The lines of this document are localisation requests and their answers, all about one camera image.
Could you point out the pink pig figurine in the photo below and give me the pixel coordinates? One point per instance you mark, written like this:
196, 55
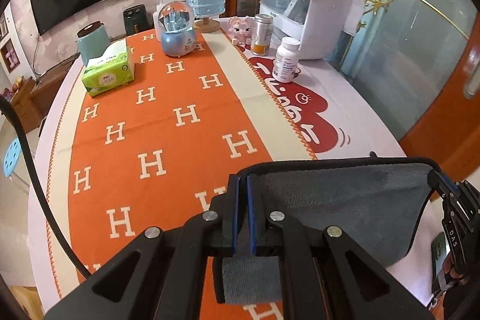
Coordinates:
241, 29

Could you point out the white pill bottle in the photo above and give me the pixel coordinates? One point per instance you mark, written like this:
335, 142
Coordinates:
286, 60

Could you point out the purple and grey microfibre towel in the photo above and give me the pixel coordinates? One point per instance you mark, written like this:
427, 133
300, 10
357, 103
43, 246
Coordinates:
381, 202

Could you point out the wooden tv cabinet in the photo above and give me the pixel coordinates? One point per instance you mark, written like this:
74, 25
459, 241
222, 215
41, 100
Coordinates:
33, 100

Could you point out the light blue cylindrical canister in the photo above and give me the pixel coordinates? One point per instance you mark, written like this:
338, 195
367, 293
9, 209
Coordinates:
92, 41

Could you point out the green tissue pack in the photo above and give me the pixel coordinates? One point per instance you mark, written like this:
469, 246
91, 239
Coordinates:
113, 69

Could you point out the blue snow globe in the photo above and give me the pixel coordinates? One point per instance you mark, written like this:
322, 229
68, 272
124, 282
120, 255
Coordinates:
177, 35

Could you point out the blue plastic stool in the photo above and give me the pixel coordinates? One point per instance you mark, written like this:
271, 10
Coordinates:
11, 158

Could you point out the metal tin can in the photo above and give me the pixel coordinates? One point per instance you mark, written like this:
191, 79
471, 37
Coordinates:
261, 34

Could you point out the orange H-pattern table runner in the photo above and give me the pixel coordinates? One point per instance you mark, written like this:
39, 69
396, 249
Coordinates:
156, 151

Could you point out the black air fryer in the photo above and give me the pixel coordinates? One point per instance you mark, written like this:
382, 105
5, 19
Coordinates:
136, 19

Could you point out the white appliance with cloth cover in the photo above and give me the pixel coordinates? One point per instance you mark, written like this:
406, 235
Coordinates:
317, 24

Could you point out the green phone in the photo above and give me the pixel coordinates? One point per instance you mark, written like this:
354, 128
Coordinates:
438, 252

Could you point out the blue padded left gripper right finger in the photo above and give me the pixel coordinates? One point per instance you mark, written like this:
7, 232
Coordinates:
256, 216

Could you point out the white tablecloth with red print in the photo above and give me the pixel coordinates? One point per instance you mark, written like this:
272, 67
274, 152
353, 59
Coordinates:
331, 116

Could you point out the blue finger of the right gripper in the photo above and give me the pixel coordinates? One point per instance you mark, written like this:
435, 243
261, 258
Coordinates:
442, 184

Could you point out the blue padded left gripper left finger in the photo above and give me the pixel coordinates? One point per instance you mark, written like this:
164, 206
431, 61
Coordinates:
230, 217

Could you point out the yellow plastic chair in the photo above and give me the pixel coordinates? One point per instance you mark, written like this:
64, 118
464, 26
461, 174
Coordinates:
29, 299

